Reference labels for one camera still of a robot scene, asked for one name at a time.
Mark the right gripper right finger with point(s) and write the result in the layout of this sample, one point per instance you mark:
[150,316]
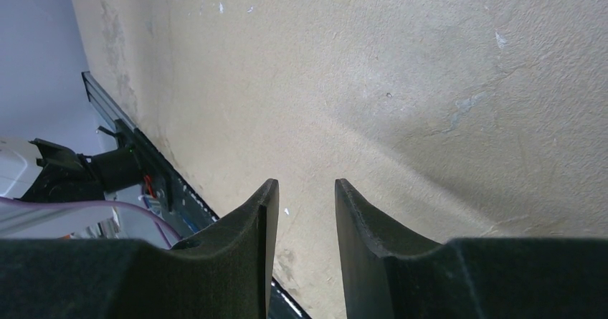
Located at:
[390,271]

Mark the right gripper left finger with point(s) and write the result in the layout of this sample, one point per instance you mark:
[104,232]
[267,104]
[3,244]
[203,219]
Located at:
[78,278]

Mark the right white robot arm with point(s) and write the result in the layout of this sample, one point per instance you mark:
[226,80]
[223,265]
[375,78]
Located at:
[41,175]

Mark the black aluminium mounting rail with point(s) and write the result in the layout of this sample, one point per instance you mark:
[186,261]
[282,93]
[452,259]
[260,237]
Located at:
[157,179]

